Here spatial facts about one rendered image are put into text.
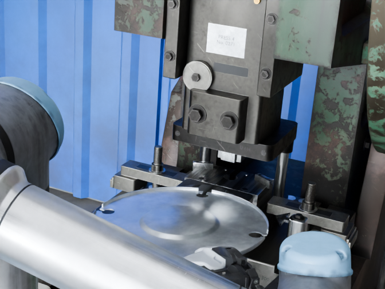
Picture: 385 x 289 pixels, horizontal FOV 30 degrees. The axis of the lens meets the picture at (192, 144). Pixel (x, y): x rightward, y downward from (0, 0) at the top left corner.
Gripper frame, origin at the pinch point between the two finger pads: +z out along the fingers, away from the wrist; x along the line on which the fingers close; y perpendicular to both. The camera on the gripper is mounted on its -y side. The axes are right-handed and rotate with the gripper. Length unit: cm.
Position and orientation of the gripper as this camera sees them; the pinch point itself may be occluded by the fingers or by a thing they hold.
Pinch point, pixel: (205, 257)
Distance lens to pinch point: 107.2
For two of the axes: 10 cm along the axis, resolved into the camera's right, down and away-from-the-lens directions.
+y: -8.9, 1.0, -4.4
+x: -0.3, 9.6, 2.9
